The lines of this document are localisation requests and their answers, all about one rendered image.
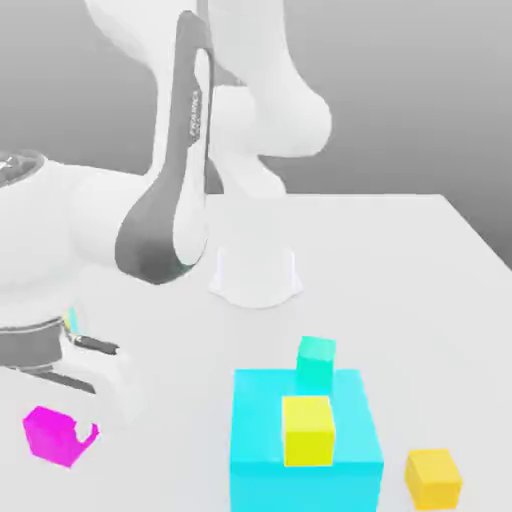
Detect small orange cube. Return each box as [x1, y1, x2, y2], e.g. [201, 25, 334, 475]
[403, 448, 464, 512]

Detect small magenta cube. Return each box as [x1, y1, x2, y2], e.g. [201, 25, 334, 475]
[21, 405, 100, 469]

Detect large cyan box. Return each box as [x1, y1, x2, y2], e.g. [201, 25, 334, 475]
[229, 368, 386, 512]

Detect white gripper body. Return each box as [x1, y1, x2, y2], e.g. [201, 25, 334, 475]
[11, 348, 142, 432]

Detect small teal cube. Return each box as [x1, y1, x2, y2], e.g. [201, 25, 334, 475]
[295, 335, 338, 396]

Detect small yellow cube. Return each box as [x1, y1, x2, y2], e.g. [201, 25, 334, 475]
[281, 394, 336, 469]

